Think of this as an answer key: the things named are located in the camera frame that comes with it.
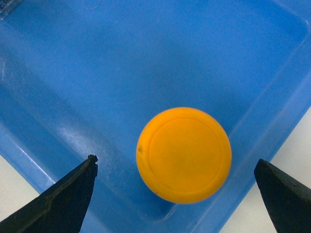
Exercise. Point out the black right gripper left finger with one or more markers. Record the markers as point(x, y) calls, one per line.
point(61, 208)

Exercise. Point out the yellow mushroom push button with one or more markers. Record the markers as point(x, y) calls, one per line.
point(183, 155)

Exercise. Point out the blue plastic tray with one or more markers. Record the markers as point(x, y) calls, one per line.
point(81, 77)

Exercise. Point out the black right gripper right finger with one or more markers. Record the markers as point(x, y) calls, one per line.
point(288, 202)

